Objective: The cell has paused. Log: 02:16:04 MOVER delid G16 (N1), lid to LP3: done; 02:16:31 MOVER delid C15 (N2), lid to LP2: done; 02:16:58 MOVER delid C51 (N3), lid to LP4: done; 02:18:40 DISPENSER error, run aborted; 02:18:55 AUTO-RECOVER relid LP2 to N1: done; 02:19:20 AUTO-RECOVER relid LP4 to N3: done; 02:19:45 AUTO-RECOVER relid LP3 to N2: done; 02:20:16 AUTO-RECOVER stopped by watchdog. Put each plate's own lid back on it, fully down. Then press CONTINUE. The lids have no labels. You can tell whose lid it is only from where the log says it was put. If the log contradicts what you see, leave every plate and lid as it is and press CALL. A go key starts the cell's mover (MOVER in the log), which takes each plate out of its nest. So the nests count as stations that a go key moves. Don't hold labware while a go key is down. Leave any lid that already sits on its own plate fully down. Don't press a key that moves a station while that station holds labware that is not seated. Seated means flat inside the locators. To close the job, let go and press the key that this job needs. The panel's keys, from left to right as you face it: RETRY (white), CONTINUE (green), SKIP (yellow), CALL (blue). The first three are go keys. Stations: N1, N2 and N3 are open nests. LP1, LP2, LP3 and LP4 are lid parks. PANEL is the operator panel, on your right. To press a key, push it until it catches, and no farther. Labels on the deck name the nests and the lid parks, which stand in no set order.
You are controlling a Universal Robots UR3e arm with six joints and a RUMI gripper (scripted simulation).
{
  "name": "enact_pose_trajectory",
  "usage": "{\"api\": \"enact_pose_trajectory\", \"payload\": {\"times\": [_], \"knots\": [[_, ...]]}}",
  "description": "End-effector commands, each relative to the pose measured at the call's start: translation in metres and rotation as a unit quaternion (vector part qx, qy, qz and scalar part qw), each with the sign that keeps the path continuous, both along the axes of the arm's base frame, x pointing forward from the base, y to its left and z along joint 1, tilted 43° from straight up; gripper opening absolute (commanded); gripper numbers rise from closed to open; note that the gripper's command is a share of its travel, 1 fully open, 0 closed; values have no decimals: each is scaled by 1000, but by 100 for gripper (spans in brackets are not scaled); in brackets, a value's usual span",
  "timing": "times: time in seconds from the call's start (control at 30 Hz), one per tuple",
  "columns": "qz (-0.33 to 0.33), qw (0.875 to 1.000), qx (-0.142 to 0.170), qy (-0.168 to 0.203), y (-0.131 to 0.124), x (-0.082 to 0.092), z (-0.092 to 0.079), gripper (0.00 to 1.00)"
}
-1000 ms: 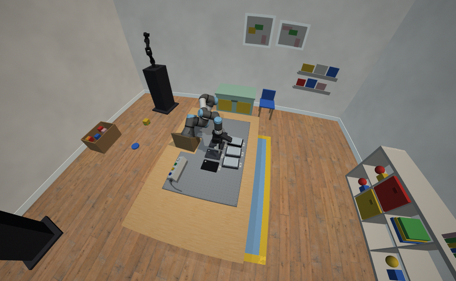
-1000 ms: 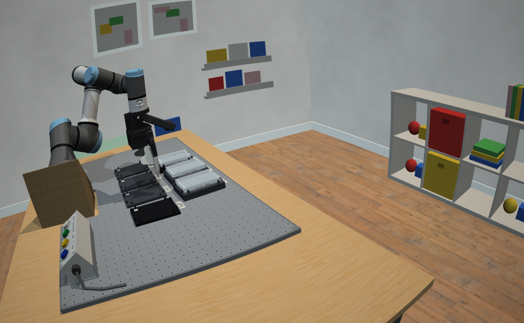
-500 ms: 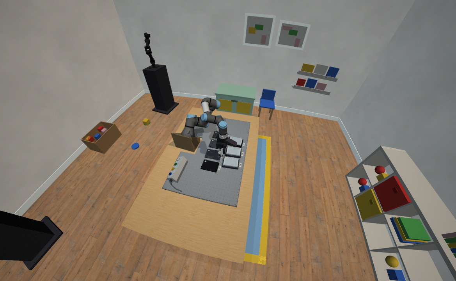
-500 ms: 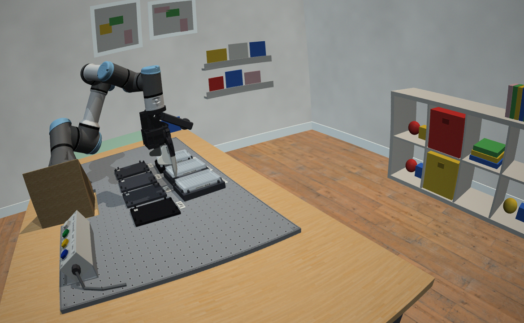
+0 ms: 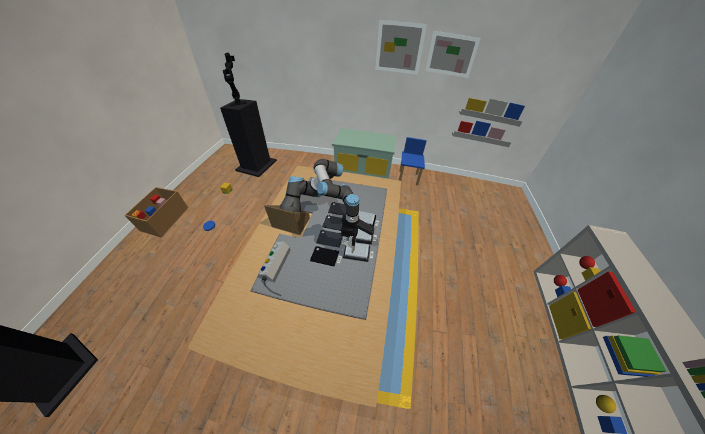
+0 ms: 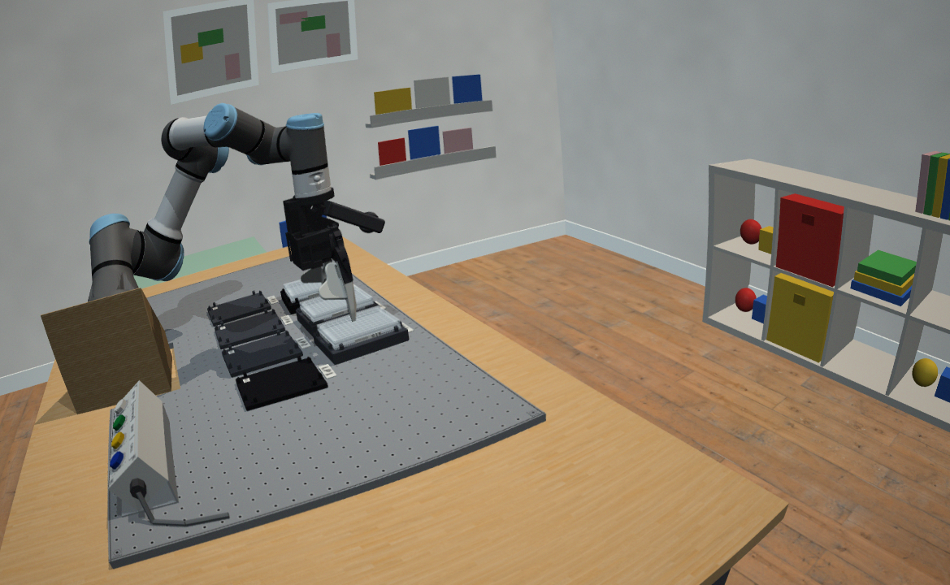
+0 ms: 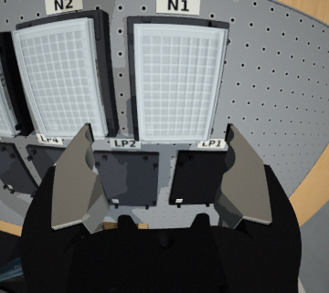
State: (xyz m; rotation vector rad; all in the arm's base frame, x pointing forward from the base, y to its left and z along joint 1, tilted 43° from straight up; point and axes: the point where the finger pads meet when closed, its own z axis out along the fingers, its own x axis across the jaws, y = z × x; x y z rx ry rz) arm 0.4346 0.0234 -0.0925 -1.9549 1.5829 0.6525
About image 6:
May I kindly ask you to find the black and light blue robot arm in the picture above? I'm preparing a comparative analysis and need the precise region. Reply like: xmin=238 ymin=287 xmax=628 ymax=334
xmin=88 ymin=103 xmax=385 ymax=301

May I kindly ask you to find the grey operator panel with coloured buttons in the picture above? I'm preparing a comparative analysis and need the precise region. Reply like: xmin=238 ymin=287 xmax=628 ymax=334
xmin=108 ymin=380 xmax=230 ymax=527

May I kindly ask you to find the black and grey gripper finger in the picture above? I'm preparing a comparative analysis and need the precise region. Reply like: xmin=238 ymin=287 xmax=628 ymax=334
xmin=319 ymin=238 xmax=357 ymax=322
xmin=301 ymin=260 xmax=332 ymax=284

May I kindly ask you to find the black l-shaped locator bracket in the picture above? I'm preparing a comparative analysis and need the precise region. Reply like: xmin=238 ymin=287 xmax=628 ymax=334
xmin=296 ymin=302 xmax=380 ymax=336

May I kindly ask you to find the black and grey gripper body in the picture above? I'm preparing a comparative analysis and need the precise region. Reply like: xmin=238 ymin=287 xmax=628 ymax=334
xmin=283 ymin=188 xmax=343 ymax=271

